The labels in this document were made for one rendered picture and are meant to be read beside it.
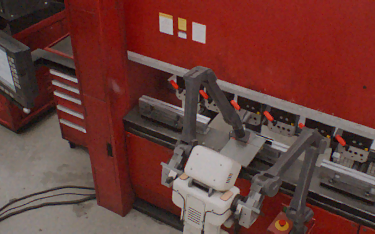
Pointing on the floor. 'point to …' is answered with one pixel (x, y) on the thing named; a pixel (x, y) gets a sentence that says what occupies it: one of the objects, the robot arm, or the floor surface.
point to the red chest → (67, 97)
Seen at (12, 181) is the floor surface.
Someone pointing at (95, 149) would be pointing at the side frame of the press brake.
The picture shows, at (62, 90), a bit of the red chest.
